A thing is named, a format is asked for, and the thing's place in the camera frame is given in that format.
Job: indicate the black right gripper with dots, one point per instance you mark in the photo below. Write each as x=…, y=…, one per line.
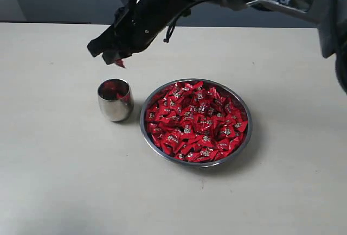
x=135, y=26

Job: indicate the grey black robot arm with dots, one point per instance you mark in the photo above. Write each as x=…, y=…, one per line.
x=329, y=16

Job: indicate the steel cup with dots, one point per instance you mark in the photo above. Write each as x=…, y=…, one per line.
x=116, y=110

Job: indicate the round stainless steel bowl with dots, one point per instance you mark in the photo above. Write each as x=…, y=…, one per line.
x=151, y=102

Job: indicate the red wrapped candy pile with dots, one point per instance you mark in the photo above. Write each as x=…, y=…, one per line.
x=198, y=126

